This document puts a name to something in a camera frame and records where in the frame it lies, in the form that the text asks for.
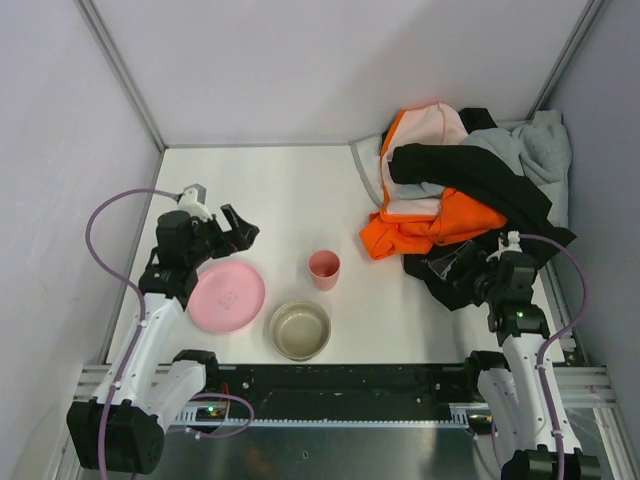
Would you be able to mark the large black cloth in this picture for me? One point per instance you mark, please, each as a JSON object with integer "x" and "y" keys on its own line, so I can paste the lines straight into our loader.
{"x": 416, "y": 265}

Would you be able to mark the white grey-trim cloth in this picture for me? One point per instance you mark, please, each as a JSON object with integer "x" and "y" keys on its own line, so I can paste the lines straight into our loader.
{"x": 366, "y": 156}

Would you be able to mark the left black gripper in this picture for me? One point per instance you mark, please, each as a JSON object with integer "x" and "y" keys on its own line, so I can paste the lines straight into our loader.
{"x": 223, "y": 236}

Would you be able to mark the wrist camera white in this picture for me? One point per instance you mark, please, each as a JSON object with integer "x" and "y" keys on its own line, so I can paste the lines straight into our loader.
{"x": 507, "y": 242}
{"x": 192, "y": 201}

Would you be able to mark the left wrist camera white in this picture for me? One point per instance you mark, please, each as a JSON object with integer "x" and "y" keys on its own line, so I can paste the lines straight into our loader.
{"x": 192, "y": 201}

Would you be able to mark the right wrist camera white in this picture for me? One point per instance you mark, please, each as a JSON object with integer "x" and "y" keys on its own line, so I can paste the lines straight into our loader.
{"x": 507, "y": 242}

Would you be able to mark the pink orange cloth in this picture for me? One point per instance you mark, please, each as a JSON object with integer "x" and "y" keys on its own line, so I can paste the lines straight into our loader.
{"x": 436, "y": 124}

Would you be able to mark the pink cup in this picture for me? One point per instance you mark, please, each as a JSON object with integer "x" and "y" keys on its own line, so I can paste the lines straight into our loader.
{"x": 324, "y": 267}

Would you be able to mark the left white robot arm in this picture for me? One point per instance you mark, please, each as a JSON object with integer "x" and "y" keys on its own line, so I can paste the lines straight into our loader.
{"x": 122, "y": 426}

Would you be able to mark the pink plate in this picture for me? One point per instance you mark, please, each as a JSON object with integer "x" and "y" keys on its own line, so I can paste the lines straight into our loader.
{"x": 227, "y": 297}

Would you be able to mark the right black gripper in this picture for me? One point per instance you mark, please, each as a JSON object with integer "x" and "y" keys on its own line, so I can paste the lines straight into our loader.
{"x": 467, "y": 270}

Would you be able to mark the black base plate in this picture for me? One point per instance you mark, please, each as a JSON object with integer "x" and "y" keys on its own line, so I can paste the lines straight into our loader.
{"x": 351, "y": 392}

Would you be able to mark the beige bowl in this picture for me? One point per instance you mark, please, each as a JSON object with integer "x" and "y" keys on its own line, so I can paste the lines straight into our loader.
{"x": 299, "y": 330}

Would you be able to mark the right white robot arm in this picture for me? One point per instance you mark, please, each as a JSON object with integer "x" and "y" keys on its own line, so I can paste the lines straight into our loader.
{"x": 531, "y": 434}

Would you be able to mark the grey cloth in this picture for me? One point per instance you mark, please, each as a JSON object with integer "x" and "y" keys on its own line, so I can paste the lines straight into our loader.
{"x": 540, "y": 150}

